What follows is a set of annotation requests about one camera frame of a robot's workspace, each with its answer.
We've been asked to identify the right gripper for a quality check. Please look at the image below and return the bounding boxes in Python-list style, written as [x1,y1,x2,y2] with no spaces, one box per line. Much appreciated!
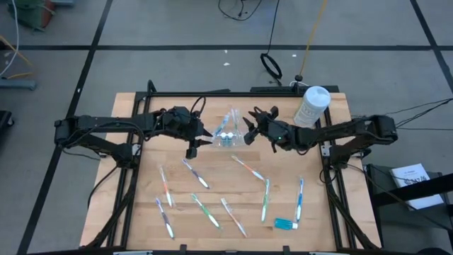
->
[242,106,285,145]

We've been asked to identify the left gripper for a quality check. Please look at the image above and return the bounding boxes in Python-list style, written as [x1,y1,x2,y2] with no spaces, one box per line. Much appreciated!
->
[161,105,214,149]

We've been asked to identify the clear plastic container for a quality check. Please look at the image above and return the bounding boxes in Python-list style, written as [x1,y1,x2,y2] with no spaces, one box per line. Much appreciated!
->
[209,108,249,148]

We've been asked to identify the blue toothbrush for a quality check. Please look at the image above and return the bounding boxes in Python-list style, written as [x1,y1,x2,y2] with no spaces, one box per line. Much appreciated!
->
[295,176,305,222]
[214,113,231,136]

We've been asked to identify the purple toothbrush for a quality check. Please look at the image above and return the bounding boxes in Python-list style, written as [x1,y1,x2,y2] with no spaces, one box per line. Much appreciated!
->
[155,198,176,240]
[181,158,211,190]

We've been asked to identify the orange toothbrush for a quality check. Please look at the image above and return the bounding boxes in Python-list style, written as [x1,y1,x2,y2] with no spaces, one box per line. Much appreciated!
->
[158,165,175,208]
[231,154,265,181]

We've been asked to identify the green toothbrush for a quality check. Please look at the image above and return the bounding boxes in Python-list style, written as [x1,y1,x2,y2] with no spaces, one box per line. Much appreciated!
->
[260,178,270,223]
[191,193,221,230]

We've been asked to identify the black power strip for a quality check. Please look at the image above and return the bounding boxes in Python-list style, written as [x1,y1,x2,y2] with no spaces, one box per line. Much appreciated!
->
[250,86,297,95]

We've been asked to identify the white wipes canister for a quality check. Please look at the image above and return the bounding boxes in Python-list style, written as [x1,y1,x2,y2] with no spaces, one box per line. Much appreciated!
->
[293,85,332,128]

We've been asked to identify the white toothbrush bottom centre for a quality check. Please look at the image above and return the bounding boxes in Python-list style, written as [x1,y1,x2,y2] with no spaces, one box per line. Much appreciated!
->
[220,197,248,239]

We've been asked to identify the black side cart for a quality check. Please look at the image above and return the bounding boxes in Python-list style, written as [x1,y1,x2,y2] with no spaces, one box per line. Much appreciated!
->
[364,163,453,234]

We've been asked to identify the white booklet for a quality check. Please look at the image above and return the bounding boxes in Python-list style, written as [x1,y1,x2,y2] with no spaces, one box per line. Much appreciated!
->
[389,163,445,210]

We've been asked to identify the grey blue bar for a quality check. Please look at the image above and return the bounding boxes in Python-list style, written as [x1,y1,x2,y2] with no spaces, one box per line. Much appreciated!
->
[0,78,38,91]

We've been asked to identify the black object at floor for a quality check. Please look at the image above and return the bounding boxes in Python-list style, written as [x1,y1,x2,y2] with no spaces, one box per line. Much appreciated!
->
[0,110,15,141]

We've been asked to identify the green bag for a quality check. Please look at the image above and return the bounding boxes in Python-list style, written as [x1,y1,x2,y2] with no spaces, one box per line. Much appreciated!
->
[7,0,57,32]

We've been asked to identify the dark rounded object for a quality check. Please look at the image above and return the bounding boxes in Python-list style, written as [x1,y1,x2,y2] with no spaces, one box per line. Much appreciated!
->
[417,246,451,255]

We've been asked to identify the black coiled cable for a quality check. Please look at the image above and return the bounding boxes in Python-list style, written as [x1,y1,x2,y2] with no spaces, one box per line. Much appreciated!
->
[260,0,283,81]

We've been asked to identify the yellow floor cable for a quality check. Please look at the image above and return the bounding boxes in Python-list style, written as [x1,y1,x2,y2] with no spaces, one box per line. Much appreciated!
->
[299,0,328,77]

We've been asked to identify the black looped floor cable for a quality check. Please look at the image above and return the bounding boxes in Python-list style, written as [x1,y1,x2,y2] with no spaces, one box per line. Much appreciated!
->
[217,0,263,21]

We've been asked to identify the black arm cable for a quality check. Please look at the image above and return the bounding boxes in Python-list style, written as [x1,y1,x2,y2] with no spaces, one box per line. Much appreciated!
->
[87,164,120,210]

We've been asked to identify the thin yellow cable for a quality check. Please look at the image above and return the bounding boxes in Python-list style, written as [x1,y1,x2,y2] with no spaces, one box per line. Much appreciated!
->
[0,35,35,79]

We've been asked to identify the white floor cable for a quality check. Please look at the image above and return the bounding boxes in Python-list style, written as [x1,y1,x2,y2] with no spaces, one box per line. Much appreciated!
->
[0,0,19,77]

